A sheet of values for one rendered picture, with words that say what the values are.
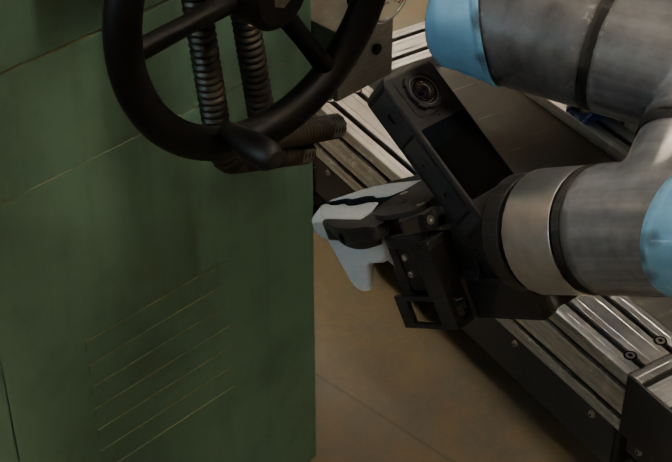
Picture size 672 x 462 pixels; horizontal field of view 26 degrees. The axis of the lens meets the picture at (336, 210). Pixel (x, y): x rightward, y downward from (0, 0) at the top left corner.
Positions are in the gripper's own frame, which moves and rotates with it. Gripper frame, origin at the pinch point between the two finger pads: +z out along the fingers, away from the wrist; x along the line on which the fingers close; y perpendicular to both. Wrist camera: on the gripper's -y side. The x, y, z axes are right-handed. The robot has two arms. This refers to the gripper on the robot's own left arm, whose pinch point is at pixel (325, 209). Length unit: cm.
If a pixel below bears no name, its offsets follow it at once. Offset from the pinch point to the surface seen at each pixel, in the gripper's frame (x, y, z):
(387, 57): 38, -1, 34
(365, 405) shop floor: 41, 45, 67
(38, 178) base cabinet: -2.7, -5.4, 35.1
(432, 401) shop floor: 48, 48, 62
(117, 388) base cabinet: 3, 20, 49
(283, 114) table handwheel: 9.7, -4.4, 14.4
